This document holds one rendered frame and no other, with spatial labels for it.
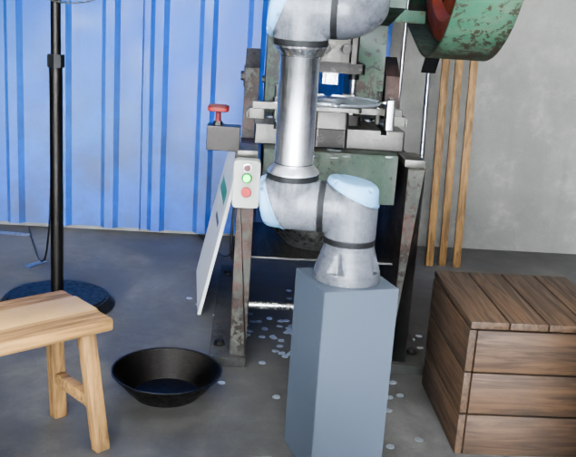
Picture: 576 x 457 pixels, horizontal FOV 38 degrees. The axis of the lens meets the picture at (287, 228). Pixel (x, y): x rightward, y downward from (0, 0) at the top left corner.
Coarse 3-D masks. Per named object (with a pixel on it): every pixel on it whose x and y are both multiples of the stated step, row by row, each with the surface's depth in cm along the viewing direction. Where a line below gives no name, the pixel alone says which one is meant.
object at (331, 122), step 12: (324, 108) 230; (336, 108) 230; (348, 108) 231; (360, 108) 234; (324, 120) 243; (336, 120) 243; (324, 132) 244; (336, 132) 244; (324, 144) 244; (336, 144) 245
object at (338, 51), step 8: (328, 40) 243; (336, 40) 243; (344, 40) 243; (352, 40) 244; (328, 48) 243; (336, 48) 244; (344, 48) 243; (352, 48) 247; (328, 56) 244; (336, 56) 245; (344, 56) 245; (352, 56) 248
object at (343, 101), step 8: (320, 96) 251; (336, 96) 260; (344, 96) 260; (352, 96) 259; (320, 104) 233; (328, 104) 233; (336, 104) 237; (344, 104) 233; (352, 104) 240; (360, 104) 241; (368, 104) 237; (376, 104) 240
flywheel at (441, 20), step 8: (432, 0) 271; (440, 0) 269; (448, 0) 262; (432, 8) 269; (440, 8) 266; (448, 8) 261; (432, 16) 268; (440, 16) 261; (448, 16) 258; (432, 24) 268; (440, 24) 256; (432, 32) 267; (440, 32) 255; (440, 40) 255
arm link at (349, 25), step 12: (348, 0) 167; (360, 0) 168; (372, 0) 170; (384, 0) 173; (348, 12) 168; (360, 12) 168; (372, 12) 170; (384, 12) 173; (348, 24) 169; (360, 24) 170; (372, 24) 172; (348, 36) 172
